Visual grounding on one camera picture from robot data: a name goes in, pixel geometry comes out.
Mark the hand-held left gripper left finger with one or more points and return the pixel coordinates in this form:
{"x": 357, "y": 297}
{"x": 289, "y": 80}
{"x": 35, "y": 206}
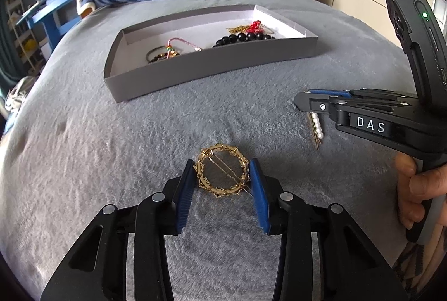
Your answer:
{"x": 185, "y": 198}

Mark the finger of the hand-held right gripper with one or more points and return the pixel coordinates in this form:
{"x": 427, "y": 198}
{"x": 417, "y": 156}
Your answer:
{"x": 314, "y": 103}
{"x": 331, "y": 93}

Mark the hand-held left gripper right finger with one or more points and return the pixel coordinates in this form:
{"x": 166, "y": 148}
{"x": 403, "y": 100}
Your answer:
{"x": 261, "y": 198}

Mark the pearl hair clip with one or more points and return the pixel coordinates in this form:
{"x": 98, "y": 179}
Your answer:
{"x": 317, "y": 128}

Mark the gold round hair clip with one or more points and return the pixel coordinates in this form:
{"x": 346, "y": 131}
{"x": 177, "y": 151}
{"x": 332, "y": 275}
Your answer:
{"x": 209, "y": 151}

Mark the grey cardboard tray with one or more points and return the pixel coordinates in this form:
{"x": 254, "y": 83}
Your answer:
{"x": 174, "y": 77}

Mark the person's right hand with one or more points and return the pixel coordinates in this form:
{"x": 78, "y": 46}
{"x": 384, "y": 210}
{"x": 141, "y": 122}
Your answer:
{"x": 407, "y": 189}

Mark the grey fleece bedspread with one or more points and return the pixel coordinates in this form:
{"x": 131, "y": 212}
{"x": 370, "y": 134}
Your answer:
{"x": 104, "y": 147}

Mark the person's patterned clothing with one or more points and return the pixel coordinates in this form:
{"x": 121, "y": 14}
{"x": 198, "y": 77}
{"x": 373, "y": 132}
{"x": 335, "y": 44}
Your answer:
{"x": 415, "y": 269}

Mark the grey bag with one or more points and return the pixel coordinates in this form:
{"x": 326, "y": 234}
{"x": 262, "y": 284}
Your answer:
{"x": 15, "y": 95}

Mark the blue wooden desk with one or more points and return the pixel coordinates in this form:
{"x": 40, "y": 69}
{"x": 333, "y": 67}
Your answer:
{"x": 52, "y": 18}

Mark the white shelf unit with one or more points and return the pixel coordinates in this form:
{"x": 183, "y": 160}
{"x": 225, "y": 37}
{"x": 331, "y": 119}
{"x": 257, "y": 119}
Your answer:
{"x": 19, "y": 39}

